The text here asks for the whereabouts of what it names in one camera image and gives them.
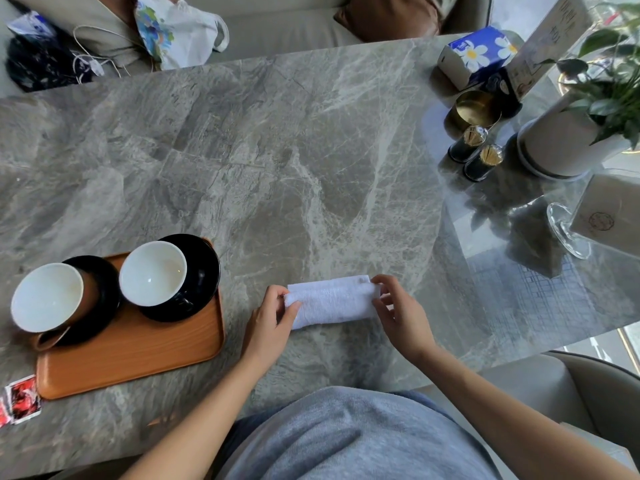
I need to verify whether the gold metal bowl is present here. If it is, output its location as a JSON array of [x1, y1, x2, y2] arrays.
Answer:
[[446, 90, 503, 134]]

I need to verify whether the white cable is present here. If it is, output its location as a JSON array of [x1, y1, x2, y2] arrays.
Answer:
[[71, 25, 153, 86]]

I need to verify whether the white plant pot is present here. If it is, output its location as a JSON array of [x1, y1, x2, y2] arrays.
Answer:
[[516, 91, 632, 182]]

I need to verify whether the black bag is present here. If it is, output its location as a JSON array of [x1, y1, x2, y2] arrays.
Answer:
[[4, 35, 94, 93]]

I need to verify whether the beige sofa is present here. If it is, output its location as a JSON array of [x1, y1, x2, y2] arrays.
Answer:
[[0, 0, 496, 98]]

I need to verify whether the green leafy plant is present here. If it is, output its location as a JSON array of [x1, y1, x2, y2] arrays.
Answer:
[[539, 2, 640, 151]]

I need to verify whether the clear glass card stand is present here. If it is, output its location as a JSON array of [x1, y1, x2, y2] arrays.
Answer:
[[546, 202, 594, 261]]

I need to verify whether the orange wooden tray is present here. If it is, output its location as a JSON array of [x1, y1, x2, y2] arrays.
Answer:
[[35, 238, 226, 401]]

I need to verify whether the person's right forearm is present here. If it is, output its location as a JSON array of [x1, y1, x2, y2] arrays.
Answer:
[[414, 345, 640, 480]]

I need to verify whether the red and white packet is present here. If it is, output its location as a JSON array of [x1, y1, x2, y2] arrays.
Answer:
[[0, 374, 43, 429]]

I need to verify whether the beige chair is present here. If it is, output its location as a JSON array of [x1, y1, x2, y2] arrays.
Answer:
[[415, 350, 640, 473]]

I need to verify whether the person's right hand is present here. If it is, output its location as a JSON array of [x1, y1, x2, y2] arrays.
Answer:
[[370, 274, 439, 366]]

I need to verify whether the black cup white inside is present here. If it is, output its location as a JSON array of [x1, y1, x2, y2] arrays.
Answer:
[[118, 240, 195, 314]]

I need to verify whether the person's left hand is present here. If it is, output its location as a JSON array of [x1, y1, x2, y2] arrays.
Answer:
[[240, 285, 303, 374]]

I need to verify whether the person's left forearm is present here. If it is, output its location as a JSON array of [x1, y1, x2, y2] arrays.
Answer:
[[119, 356, 266, 480]]

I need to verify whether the grey sweater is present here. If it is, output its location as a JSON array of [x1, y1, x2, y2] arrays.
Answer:
[[214, 386, 504, 480]]

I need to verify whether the blue flowered tissue box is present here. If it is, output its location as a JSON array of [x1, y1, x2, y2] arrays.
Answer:
[[437, 26, 520, 92]]

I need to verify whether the black toothpick holder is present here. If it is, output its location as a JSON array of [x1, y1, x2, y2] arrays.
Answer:
[[447, 125, 489, 164], [462, 144, 505, 183]]

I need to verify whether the menu card on black stand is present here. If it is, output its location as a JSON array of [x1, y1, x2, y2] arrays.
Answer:
[[481, 0, 597, 119]]

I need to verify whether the white towel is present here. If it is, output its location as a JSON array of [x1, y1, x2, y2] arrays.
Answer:
[[284, 275, 382, 331]]

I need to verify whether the white floral tote bag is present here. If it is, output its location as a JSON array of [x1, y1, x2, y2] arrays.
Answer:
[[133, 0, 231, 71]]

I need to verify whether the brown cup white inside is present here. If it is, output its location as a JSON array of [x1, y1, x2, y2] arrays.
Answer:
[[10, 263, 101, 352]]

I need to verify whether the blue and white packet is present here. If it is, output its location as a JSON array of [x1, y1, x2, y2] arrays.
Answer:
[[5, 10, 57, 41]]

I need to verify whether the brown cushion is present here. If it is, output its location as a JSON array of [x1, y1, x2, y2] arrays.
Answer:
[[333, 0, 444, 44]]

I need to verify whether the beige garment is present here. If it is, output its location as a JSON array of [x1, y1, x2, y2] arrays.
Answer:
[[4, 0, 158, 70]]

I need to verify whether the black saucer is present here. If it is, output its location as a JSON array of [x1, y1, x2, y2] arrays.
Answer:
[[134, 233, 222, 323], [59, 255, 122, 347]]

